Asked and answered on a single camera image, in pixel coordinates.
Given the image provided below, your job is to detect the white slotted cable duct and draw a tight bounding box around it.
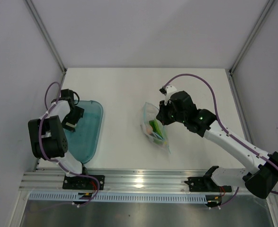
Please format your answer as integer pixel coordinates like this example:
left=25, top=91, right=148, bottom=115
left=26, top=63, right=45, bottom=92
left=28, top=191, right=207, bottom=204

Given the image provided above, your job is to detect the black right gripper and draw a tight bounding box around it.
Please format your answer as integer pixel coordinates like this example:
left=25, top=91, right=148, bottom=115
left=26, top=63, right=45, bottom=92
left=156, top=99, right=187, bottom=126

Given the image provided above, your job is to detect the teal plastic tray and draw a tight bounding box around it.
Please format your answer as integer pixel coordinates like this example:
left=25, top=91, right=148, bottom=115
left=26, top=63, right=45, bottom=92
left=64, top=100, right=103, bottom=164

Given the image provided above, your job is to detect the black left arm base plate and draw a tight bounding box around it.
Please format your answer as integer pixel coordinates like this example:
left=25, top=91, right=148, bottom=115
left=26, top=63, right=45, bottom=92
left=62, top=176, right=98, bottom=190

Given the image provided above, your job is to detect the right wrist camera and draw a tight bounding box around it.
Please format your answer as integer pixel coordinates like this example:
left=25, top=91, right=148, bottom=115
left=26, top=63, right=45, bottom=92
left=159, top=84, right=178, bottom=102

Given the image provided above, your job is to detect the aluminium frame post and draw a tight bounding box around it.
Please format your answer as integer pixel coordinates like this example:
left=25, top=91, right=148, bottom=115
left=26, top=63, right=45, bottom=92
left=229, top=0, right=278, bottom=76
left=23, top=0, right=67, bottom=74

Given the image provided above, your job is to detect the left aluminium frame post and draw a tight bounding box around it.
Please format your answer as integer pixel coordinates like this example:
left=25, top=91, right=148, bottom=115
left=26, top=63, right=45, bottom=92
left=23, top=0, right=67, bottom=74

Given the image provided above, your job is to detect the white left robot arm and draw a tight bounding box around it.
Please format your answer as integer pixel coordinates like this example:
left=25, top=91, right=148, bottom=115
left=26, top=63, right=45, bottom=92
left=27, top=89, right=90, bottom=189

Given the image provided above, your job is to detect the right aluminium frame post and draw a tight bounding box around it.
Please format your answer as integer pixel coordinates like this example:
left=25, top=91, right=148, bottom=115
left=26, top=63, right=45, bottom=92
left=229, top=0, right=278, bottom=76

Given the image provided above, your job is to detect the green cucumber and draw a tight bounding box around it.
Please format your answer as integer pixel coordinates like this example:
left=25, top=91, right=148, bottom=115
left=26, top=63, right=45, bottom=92
left=149, top=119, right=163, bottom=139

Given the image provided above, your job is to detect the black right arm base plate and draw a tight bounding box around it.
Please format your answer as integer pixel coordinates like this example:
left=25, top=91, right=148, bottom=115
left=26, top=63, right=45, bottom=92
left=184, top=177, right=232, bottom=192

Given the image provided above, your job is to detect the clear zip top bag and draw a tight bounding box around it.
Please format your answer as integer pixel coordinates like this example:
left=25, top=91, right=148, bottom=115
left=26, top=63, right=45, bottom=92
left=139, top=102, right=171, bottom=154

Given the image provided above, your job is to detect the aluminium table edge rail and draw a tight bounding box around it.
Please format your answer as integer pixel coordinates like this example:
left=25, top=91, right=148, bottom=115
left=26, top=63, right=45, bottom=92
left=18, top=168, right=206, bottom=194

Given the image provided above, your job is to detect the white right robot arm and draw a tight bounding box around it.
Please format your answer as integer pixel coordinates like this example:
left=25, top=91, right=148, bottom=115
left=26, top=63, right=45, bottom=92
left=156, top=87, right=278, bottom=199

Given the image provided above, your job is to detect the pink egg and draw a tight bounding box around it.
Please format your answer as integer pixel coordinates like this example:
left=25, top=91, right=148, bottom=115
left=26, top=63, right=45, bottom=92
left=146, top=128, right=152, bottom=134

